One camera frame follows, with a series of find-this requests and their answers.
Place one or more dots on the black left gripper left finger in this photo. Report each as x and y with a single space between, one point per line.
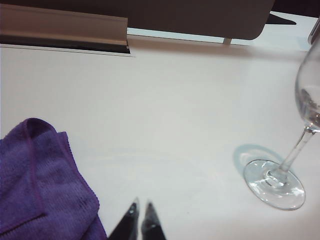
127 225

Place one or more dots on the wide brown desk partition panel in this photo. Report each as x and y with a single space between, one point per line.
187 15

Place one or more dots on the white partition foot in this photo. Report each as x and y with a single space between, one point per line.
227 41

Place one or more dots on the purple microfiber cloth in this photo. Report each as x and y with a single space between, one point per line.
37 187

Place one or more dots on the clear wine glass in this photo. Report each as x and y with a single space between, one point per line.
275 180

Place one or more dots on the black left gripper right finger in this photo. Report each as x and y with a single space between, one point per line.
151 225

